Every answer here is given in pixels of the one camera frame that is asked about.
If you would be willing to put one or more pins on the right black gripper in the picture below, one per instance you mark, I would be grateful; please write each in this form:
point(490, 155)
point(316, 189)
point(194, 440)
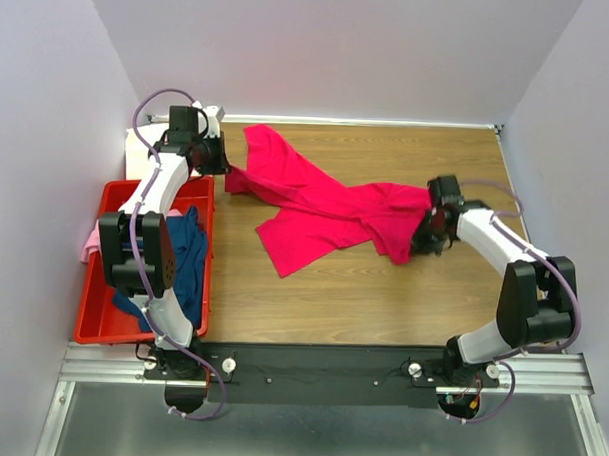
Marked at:
point(423, 244)

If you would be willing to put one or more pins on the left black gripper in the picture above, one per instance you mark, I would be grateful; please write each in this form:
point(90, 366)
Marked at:
point(222, 164)

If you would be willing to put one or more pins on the magenta t shirt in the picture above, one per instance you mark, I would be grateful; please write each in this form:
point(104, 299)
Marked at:
point(318, 214)

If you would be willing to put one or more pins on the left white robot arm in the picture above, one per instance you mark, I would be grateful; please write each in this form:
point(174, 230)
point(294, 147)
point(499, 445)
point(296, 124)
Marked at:
point(136, 249)

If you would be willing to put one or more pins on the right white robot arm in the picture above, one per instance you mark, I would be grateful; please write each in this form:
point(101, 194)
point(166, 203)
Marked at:
point(537, 306)

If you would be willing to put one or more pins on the folded white t shirt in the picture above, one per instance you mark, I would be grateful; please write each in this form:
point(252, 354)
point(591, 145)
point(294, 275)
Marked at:
point(136, 153)

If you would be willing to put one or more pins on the navy blue t shirt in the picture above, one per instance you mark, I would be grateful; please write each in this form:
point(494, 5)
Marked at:
point(190, 244)

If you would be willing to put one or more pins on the light pink t shirt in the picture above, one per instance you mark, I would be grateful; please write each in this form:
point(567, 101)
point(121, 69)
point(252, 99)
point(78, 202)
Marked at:
point(92, 244)

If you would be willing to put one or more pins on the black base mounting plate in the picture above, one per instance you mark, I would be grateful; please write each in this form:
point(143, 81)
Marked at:
point(320, 375)

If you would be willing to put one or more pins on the red plastic bin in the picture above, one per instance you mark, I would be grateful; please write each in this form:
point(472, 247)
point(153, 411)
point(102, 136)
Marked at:
point(98, 320)

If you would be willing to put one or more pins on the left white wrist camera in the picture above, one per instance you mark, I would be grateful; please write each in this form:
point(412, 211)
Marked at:
point(209, 119)

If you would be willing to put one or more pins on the aluminium frame rail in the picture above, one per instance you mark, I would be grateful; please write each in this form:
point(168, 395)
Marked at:
point(103, 406)

